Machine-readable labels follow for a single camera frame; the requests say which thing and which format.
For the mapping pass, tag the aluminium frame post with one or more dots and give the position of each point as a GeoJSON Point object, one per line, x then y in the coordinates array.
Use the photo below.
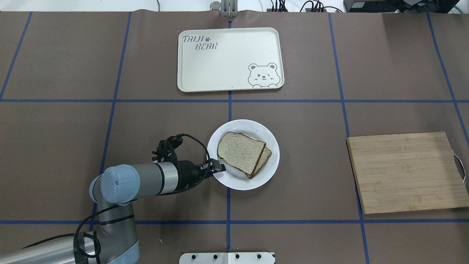
{"type": "Point", "coordinates": [229, 8]}

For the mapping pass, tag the small metal cylinder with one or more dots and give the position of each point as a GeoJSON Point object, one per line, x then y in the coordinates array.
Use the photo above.
{"type": "Point", "coordinates": [215, 6]}

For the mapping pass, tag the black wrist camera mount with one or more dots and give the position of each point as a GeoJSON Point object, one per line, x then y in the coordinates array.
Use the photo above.
{"type": "Point", "coordinates": [165, 151]}

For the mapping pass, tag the wooden cutting board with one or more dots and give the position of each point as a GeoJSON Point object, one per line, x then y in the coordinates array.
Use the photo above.
{"type": "Point", "coordinates": [406, 173]}

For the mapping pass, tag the cream bear tray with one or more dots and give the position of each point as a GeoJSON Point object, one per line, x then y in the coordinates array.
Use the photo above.
{"type": "Point", "coordinates": [212, 60]}

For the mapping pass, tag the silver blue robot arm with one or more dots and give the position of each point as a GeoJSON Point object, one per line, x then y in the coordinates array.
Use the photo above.
{"type": "Point", "coordinates": [114, 191]}

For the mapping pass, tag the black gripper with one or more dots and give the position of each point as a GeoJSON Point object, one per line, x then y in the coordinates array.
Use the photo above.
{"type": "Point", "coordinates": [187, 174]}

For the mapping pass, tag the black laptop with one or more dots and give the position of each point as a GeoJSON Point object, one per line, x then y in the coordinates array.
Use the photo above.
{"type": "Point", "coordinates": [399, 6]}

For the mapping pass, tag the metal cutting board handle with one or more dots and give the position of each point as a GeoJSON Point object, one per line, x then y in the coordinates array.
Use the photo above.
{"type": "Point", "coordinates": [459, 165]}

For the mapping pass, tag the black orange usb hub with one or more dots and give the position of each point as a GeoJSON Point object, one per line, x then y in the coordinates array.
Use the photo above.
{"type": "Point", "coordinates": [279, 6]}

